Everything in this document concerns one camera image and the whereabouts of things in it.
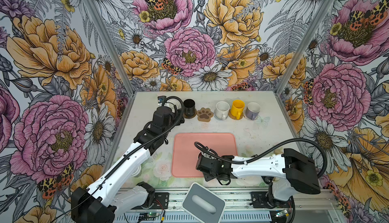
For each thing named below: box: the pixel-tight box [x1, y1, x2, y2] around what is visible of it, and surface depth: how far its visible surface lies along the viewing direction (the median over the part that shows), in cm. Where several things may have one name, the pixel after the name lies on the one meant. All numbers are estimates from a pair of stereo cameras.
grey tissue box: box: [181, 182, 226, 223], surface depth 71 cm
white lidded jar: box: [129, 164, 142, 178], surface depth 78 cm
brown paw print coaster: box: [196, 107, 214, 123], surface depth 111 cm
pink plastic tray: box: [171, 132, 239, 178], surface depth 96 cm
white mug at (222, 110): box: [215, 100, 230, 121], surface depth 104 cm
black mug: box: [183, 98, 196, 118], surface depth 104 cm
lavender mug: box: [245, 101, 261, 121], surface depth 104 cm
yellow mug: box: [230, 99, 245, 120], surface depth 103 cm
